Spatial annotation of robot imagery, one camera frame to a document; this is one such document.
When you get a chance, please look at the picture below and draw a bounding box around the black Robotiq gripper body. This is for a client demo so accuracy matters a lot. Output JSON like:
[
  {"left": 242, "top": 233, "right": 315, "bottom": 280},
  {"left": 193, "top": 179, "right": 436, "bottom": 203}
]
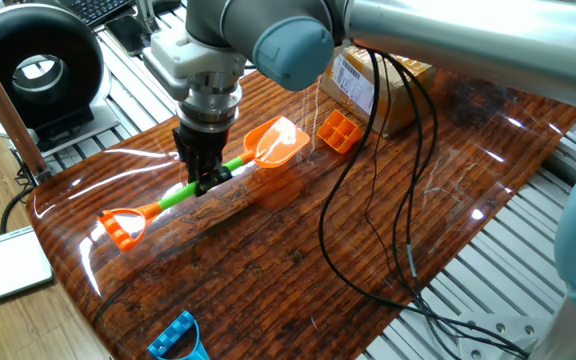
[{"left": 173, "top": 123, "right": 230, "bottom": 169}]

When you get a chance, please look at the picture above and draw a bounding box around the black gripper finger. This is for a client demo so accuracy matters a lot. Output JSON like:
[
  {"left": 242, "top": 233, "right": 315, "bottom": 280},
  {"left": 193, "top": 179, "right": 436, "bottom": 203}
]
[
  {"left": 207, "top": 164, "right": 233, "bottom": 189},
  {"left": 187, "top": 159, "right": 210, "bottom": 198}
]

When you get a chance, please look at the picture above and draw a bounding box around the orange toy shovel green shaft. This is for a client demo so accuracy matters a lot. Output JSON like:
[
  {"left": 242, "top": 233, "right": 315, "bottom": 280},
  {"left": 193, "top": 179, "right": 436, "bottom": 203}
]
[{"left": 96, "top": 114, "right": 312, "bottom": 253}]

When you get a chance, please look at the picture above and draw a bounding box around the wood-grain table mat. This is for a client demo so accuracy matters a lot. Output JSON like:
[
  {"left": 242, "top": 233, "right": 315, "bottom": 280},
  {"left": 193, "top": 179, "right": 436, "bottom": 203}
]
[{"left": 25, "top": 64, "right": 576, "bottom": 360}]

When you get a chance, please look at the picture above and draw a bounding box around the orange grid toy block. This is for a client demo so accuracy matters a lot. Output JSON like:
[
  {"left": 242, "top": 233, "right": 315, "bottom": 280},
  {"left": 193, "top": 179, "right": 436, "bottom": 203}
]
[{"left": 315, "top": 108, "right": 364, "bottom": 155}]

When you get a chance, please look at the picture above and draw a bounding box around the black smartphone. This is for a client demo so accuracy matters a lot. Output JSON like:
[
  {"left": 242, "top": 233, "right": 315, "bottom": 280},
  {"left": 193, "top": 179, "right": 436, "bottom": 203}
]
[{"left": 104, "top": 13, "right": 155, "bottom": 57}]

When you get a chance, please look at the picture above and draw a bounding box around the grey metal stand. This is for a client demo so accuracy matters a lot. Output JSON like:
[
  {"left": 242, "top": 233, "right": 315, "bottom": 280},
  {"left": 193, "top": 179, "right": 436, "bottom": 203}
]
[{"left": 134, "top": 0, "right": 164, "bottom": 37}]

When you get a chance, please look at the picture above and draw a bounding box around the blue toy tool yellow shaft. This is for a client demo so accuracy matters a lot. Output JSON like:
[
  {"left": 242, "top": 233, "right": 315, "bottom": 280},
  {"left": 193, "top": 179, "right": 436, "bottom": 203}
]
[{"left": 146, "top": 310, "right": 212, "bottom": 360}]

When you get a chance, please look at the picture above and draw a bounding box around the black keyboard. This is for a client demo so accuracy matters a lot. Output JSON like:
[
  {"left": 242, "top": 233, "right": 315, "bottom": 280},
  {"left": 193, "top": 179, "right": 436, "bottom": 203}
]
[{"left": 60, "top": 0, "right": 137, "bottom": 29}]

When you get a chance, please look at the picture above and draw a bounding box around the taped cardboard box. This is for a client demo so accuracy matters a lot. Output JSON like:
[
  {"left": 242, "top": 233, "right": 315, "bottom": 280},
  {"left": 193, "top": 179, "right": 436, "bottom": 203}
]
[{"left": 318, "top": 45, "right": 438, "bottom": 137}]

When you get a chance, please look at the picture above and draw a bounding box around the brown wooden pole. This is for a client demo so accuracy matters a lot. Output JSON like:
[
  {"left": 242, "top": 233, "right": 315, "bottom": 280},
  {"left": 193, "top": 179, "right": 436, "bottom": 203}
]
[{"left": 0, "top": 29, "right": 52, "bottom": 184}]

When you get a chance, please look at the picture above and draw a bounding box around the white tablet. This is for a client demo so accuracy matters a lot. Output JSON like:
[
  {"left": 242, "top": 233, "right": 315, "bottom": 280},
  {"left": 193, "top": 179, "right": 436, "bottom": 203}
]
[{"left": 0, "top": 224, "right": 55, "bottom": 312}]

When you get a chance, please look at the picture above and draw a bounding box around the black floor cable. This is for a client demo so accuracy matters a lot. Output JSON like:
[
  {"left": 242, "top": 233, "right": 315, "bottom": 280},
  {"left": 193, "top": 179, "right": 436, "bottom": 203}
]
[{"left": 0, "top": 183, "right": 37, "bottom": 236}]

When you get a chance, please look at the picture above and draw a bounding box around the black cable with grey sleeve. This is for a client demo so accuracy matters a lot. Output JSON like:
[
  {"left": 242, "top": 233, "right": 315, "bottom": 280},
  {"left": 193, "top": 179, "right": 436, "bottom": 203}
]
[{"left": 392, "top": 49, "right": 532, "bottom": 359}]

